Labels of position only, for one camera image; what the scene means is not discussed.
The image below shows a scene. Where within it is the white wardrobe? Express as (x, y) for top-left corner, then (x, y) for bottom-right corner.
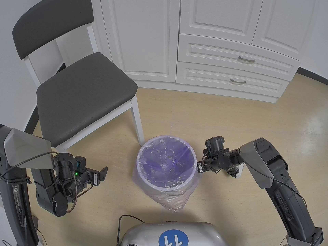
(41, 0), (301, 104)

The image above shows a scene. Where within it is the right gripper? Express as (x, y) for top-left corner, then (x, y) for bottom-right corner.
(197, 160), (221, 174)

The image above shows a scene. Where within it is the black cable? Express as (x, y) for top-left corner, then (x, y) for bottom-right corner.
(117, 214), (146, 245)

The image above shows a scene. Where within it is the white trash bin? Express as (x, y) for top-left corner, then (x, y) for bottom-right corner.
(136, 135), (198, 211)

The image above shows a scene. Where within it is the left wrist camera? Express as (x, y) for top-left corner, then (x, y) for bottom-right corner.
(74, 156), (87, 175)

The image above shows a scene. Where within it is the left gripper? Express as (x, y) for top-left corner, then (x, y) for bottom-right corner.
(77, 166), (108, 192)

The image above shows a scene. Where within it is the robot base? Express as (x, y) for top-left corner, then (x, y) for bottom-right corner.
(122, 221), (226, 246)

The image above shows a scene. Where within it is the white chair with grey seat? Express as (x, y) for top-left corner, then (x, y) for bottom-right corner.
(11, 0), (145, 153)

